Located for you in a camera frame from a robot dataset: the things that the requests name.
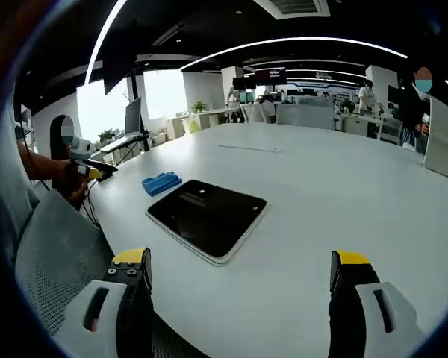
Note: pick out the black tablet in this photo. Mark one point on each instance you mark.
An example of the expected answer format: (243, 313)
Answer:
(209, 216)

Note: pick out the ceiling air vent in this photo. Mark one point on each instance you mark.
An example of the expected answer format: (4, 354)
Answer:
(293, 7)

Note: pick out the green potted plant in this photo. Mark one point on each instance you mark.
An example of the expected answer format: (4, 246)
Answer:
(199, 107)

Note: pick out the grey computer monitor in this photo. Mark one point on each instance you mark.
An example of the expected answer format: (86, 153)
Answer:
(133, 117)

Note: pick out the blue cleaning cloth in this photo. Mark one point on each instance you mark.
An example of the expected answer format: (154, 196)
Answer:
(160, 182)

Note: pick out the white office chair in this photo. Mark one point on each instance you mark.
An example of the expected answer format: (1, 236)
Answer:
(252, 112)

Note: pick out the long curved ceiling light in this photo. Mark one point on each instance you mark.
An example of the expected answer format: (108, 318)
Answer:
(295, 39)

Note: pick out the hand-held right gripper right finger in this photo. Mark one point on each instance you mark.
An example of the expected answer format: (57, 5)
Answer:
(362, 328)

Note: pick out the person's grey shirt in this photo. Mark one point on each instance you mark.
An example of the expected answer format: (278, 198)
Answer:
(13, 186)

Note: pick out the white flat strip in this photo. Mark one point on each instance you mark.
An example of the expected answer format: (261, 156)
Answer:
(250, 148)

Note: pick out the grey desk divider panel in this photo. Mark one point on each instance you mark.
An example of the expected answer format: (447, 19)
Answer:
(446, 141)

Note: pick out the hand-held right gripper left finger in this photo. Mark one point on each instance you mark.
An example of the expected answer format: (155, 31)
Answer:
(97, 335)

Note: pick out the grey mesh office chair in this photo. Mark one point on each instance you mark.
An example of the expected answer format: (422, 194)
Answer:
(56, 246)

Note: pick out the person's left hand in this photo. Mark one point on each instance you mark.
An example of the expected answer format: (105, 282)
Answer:
(71, 181)

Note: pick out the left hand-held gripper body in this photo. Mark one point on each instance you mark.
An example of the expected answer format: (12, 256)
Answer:
(82, 148)

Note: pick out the hanging black screen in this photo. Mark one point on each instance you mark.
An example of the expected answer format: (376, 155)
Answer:
(119, 59)

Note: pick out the grey office partition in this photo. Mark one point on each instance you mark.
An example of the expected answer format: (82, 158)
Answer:
(306, 115)

